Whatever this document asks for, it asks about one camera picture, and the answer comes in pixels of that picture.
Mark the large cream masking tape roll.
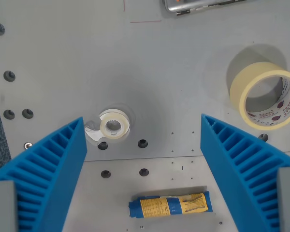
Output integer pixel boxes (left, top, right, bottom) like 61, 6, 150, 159
229, 61, 290, 131

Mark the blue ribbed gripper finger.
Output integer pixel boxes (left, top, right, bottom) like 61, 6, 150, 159
0, 116, 88, 232
200, 114, 290, 232

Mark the blue bag roll yellow label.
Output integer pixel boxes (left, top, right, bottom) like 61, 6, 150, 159
128, 191, 213, 219

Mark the clear plastic storage box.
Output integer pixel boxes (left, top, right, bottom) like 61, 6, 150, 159
162, 0, 259, 15

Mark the small white tape roll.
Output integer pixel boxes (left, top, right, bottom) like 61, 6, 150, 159
84, 109, 131, 144

